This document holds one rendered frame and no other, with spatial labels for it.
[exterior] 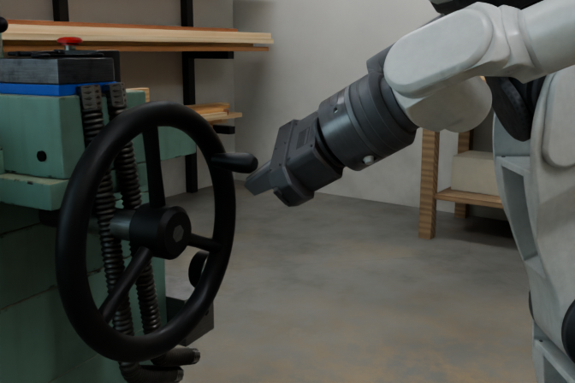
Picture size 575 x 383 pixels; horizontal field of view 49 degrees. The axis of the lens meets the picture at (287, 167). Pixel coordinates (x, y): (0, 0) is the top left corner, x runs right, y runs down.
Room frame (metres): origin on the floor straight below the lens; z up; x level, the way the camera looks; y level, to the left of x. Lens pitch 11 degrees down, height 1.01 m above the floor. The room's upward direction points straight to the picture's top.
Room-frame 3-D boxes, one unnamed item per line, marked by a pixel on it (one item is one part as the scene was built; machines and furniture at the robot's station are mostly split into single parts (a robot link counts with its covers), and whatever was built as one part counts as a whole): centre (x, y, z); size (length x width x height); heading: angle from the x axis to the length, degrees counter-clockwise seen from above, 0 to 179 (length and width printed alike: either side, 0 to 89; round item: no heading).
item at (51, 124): (0.76, 0.27, 0.91); 0.15 x 0.14 x 0.09; 152
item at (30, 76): (0.77, 0.26, 0.99); 0.13 x 0.11 x 0.06; 152
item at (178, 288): (1.01, 0.19, 0.58); 0.12 x 0.08 x 0.08; 62
